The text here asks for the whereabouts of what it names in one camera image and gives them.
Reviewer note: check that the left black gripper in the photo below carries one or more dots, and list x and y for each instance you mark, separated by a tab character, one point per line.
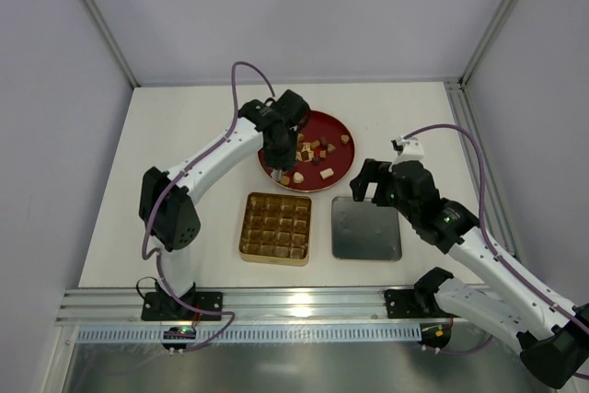
280	158

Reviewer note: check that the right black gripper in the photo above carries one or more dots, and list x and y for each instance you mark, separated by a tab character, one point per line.
380	183

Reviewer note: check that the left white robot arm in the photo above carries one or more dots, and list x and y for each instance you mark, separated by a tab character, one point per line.
169	198

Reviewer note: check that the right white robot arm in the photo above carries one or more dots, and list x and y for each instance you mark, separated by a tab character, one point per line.
548	331

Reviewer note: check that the white oval chocolate right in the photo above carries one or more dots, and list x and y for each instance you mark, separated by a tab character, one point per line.
298	177

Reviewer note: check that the white rectangular chocolate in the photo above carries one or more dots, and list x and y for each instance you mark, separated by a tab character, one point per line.
326	173

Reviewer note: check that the gold chocolate box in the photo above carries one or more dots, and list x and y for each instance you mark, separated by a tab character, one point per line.
276	229

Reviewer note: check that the silver square tin lid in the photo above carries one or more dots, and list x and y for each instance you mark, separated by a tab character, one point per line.
364	231

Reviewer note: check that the round red tray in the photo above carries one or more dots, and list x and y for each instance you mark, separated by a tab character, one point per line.
323	132

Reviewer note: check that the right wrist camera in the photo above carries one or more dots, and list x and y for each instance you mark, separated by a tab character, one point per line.
407	149

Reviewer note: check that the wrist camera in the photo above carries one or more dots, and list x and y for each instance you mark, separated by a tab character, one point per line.
293	109
407	149

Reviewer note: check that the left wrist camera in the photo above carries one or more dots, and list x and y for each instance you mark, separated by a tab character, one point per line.
293	109

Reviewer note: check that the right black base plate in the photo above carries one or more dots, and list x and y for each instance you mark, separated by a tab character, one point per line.
412	303

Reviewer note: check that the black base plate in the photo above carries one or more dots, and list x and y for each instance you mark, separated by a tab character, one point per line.
159	306
412	303

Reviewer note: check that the aluminium rail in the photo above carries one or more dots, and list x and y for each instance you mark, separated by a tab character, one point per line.
114	306

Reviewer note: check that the slotted cable duct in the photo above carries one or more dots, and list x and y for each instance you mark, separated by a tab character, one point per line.
251	333

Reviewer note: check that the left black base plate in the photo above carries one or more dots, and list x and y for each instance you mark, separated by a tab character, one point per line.
159	306

